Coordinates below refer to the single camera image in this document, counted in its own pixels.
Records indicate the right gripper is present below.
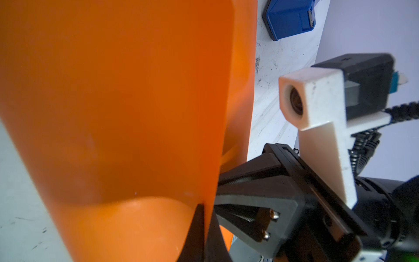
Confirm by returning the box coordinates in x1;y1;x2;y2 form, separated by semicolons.
215;144;383;262

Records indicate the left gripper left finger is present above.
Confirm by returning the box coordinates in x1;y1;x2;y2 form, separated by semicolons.
177;204;205;262

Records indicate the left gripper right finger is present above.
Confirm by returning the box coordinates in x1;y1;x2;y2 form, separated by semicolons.
205;211;232;262

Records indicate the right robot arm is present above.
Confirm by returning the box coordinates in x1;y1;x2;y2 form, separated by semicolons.
215;144;419;262

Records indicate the blue tape dispenser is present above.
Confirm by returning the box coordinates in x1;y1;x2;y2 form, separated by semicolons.
262;0;316;41

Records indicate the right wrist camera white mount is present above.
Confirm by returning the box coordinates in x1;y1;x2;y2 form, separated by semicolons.
278;53;395;207

